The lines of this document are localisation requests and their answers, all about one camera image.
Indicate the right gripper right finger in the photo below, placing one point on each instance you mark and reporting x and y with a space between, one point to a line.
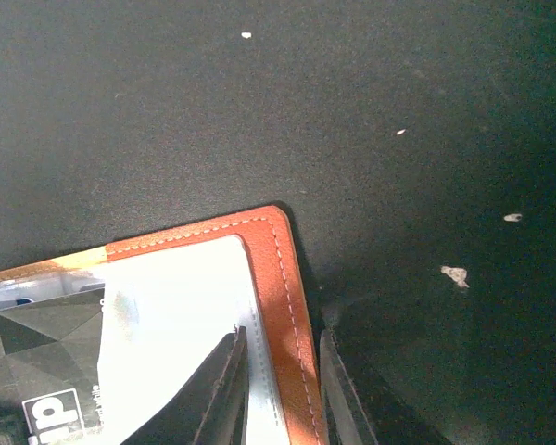
378 416

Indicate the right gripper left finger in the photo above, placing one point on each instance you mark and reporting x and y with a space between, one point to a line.
211 407

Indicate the black VIP credit card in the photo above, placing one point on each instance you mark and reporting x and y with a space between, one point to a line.
49 384

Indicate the brown leather card holder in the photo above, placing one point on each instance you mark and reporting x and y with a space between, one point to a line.
169 299

